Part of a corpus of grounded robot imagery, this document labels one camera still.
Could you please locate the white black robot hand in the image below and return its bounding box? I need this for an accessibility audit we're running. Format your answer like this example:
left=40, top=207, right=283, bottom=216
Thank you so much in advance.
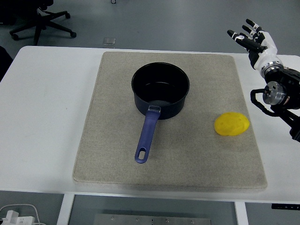
left=226, top=18, right=283, bottom=71

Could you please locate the yellow potato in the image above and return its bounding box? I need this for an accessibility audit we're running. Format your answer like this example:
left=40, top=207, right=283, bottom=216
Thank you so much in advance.
left=214, top=112, right=250, bottom=136

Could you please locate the beige grey table mat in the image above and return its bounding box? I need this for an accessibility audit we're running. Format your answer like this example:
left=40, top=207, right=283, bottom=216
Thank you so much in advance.
left=73, top=51, right=268, bottom=190

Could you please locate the black table control panel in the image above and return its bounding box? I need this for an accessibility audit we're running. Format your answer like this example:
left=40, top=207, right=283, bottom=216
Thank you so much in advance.
left=271, top=204, right=300, bottom=210

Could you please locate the white table leg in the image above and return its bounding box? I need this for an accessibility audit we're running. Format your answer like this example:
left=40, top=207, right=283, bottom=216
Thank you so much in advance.
left=57, top=194, right=75, bottom=225
left=234, top=201, right=249, bottom=225

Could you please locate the grey metal plate with screws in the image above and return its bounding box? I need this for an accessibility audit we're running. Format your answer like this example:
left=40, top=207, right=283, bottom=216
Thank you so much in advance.
left=94, top=213, right=212, bottom=225

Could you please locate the black office chair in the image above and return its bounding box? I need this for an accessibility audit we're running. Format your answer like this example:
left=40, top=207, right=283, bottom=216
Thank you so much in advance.
left=0, top=0, right=77, bottom=46

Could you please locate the black object beside table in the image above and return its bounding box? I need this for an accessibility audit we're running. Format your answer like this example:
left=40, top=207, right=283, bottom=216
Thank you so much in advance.
left=0, top=45, right=14, bottom=83

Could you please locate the white power strip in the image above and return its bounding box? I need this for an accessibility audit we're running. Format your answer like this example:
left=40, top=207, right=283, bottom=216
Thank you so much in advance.
left=0, top=214, right=35, bottom=225

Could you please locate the blue pot with handle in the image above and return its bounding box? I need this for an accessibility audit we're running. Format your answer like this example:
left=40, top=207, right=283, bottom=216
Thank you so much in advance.
left=131, top=62, right=191, bottom=164

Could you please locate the white power cable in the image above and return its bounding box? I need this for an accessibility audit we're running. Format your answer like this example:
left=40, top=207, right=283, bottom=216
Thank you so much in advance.
left=0, top=203, right=45, bottom=225

